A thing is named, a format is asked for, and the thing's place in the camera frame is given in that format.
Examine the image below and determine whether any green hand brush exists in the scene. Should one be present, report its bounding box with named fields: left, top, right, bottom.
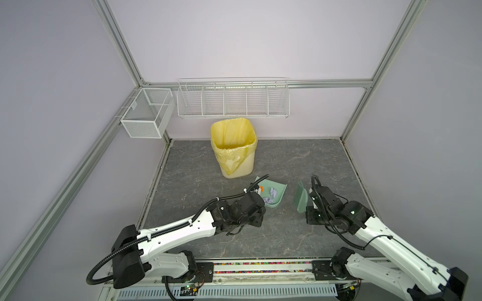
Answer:
left=294, top=181, right=308, bottom=213

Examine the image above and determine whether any green plastic dustpan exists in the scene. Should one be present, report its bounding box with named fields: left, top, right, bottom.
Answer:
left=257, top=179, right=287, bottom=208

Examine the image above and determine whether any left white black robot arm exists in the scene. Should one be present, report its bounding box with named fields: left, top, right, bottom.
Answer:
left=86, top=175, right=268, bottom=289

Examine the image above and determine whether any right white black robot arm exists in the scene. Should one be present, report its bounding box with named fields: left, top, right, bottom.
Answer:
left=306, top=175, right=469, bottom=300

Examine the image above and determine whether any orange purple scraps left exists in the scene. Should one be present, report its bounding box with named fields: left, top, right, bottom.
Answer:
left=270, top=188, right=277, bottom=199

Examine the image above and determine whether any yellow lined trash bin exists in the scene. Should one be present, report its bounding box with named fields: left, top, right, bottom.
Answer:
left=210, top=118, right=258, bottom=179

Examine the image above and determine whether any small white mesh basket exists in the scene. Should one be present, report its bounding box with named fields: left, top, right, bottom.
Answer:
left=120, top=88, right=175, bottom=139

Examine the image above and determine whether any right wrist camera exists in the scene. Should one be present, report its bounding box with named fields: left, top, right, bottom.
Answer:
left=307, top=188, right=317, bottom=208

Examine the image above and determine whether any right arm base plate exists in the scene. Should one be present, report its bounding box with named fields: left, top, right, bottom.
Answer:
left=311, top=260, right=355, bottom=281

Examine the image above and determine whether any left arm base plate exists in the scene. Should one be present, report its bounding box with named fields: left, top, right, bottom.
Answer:
left=176, top=262, right=214, bottom=283

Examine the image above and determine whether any aluminium front rail frame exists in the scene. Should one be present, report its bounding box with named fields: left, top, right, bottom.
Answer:
left=98, top=256, right=434, bottom=301

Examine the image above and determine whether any long white wire shelf basket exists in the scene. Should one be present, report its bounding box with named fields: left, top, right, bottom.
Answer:
left=177, top=77, right=291, bottom=119

